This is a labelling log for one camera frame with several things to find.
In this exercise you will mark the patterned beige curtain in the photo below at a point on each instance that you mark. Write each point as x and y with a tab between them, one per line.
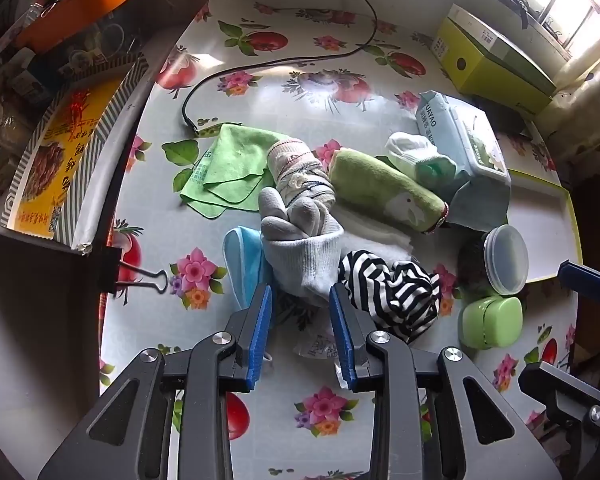
580	135

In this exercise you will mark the light blue sock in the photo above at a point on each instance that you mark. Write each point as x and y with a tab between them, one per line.
300	265
242	255

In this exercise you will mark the clear plastic wrapper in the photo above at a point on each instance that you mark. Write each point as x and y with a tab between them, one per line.
315	345

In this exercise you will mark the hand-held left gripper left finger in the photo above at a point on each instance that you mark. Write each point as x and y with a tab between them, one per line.
260	330

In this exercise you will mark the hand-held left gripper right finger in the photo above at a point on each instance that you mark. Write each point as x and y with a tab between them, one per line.
341	332

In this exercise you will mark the green towel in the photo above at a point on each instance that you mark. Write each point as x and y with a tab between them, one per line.
380	180

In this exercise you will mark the green microfiber cloth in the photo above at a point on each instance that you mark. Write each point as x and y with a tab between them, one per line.
230	165

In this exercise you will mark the orange box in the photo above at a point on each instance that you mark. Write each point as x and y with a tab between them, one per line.
90	5

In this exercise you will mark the floral plastic tablecloth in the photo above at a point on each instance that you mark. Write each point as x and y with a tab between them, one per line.
280	110

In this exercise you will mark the black binder clip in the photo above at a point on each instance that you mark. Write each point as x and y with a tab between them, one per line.
107	267

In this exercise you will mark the white sock with green toe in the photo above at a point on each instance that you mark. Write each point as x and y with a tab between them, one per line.
410	152

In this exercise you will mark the grey glove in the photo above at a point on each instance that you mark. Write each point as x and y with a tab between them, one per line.
285	215

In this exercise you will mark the white and green box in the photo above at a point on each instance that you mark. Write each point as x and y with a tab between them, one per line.
480	27

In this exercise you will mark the clear round plastic container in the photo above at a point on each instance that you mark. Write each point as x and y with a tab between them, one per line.
505	260

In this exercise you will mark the small green jar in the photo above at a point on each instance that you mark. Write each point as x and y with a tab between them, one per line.
490	322

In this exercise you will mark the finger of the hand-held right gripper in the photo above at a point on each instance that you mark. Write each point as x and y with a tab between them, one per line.
560	390
585	282

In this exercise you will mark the yellow-green shoebox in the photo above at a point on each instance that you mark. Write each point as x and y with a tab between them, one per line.
485	75

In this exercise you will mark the white patterned sock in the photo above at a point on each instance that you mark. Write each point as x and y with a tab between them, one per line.
295	170

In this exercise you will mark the yellow printed carton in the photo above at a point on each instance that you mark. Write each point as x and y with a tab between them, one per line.
55	160

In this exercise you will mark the yellow-green box lid tray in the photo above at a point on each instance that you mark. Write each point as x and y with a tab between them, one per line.
540	210

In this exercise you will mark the black white striped sock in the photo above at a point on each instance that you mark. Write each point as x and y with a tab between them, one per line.
390	295

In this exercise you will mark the wet wipes pack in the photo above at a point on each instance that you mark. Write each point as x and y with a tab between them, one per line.
460	130

